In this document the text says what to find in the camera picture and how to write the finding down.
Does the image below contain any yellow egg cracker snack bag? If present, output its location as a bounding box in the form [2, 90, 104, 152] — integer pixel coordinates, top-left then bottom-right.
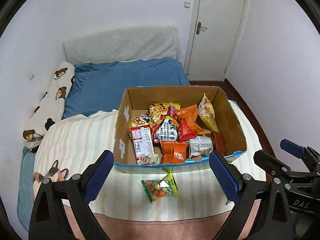
[197, 93, 219, 132]

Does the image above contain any white bedroom door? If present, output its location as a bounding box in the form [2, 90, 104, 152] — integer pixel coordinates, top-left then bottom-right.
[184, 0, 248, 81]

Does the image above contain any dark red snack packet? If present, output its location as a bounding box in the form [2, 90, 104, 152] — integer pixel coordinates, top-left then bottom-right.
[211, 131, 226, 156]

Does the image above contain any white label snack packet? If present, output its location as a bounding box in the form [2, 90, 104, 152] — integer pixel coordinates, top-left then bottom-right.
[189, 136, 213, 158]

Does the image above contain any orange snack packet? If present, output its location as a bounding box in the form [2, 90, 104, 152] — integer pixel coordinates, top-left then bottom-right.
[175, 105, 204, 135]

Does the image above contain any orange packet front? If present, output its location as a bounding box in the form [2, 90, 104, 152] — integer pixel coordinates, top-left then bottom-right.
[161, 140, 188, 164]

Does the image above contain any bear print long pillow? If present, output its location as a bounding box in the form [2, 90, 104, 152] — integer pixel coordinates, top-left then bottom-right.
[22, 62, 75, 150]

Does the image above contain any white blue printed packet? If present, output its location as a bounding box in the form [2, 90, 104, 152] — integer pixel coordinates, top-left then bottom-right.
[152, 116, 178, 144]

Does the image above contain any green fruit candy bag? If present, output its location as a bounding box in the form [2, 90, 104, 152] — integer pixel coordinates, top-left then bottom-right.
[140, 168, 180, 204]

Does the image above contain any blue green cardboard box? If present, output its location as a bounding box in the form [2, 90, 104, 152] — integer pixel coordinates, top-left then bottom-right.
[113, 86, 247, 174]

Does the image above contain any small white green packet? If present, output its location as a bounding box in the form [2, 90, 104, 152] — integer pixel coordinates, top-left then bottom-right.
[138, 154, 160, 166]

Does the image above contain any red white milk carton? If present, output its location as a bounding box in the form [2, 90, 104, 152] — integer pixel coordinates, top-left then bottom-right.
[129, 125, 154, 164]

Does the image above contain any yellow noodle snack bag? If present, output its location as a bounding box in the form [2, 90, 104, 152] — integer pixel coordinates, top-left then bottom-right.
[148, 102, 181, 128]

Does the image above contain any blue bed sheet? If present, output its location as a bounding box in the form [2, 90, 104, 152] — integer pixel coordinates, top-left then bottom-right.
[17, 57, 190, 230]

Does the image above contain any white headboard cushion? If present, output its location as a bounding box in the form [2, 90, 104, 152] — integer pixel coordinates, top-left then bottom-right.
[63, 25, 180, 65]

